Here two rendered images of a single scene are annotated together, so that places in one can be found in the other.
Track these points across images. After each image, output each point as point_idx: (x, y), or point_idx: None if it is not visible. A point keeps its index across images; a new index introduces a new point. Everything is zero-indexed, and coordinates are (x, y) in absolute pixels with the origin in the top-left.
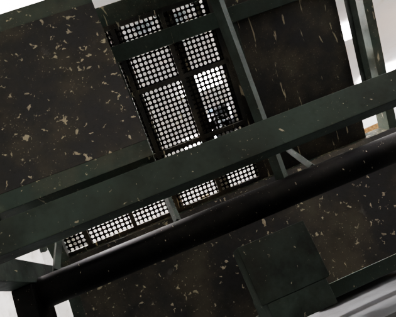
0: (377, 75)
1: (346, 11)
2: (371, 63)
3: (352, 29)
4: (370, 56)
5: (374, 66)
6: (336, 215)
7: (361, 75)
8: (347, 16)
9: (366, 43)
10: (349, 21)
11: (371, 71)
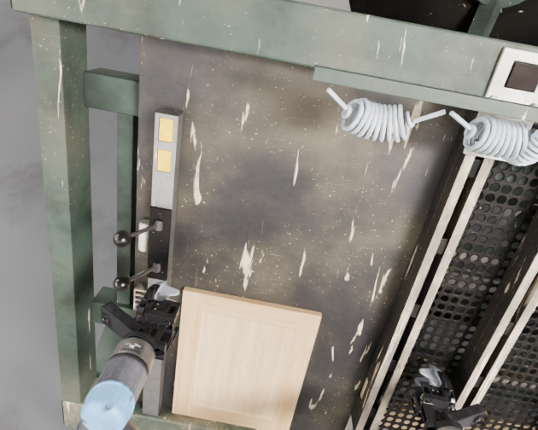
0: (93, 295)
1: (133, 169)
2: (86, 281)
3: (134, 206)
4: (87, 268)
5: (91, 281)
6: None
7: (131, 290)
8: (133, 179)
9: (84, 244)
10: (133, 191)
11: (84, 299)
